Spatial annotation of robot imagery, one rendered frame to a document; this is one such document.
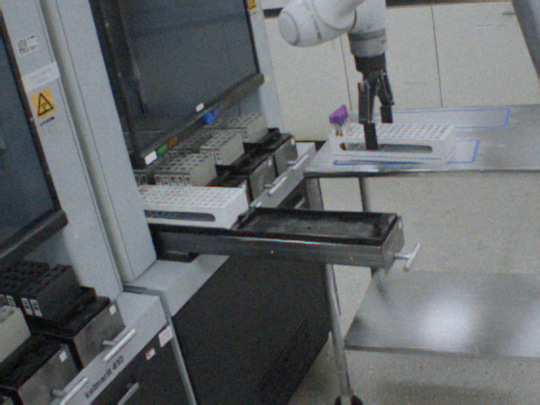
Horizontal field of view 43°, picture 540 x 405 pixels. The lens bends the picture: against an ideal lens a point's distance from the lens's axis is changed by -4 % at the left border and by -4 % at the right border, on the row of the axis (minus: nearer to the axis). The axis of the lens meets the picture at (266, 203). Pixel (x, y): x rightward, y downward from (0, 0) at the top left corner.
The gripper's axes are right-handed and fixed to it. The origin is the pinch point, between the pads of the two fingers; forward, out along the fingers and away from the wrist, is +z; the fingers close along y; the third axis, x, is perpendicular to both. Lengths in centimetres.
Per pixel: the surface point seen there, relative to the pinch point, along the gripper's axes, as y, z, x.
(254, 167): -10.2, 6.1, 31.8
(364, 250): -42.4, 7.6, -12.1
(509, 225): 117, 88, -5
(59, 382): -92, 12, 26
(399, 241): -31.9, 11.2, -15.4
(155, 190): -36, 1, 43
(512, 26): 191, 19, 6
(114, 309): -73, 8, 28
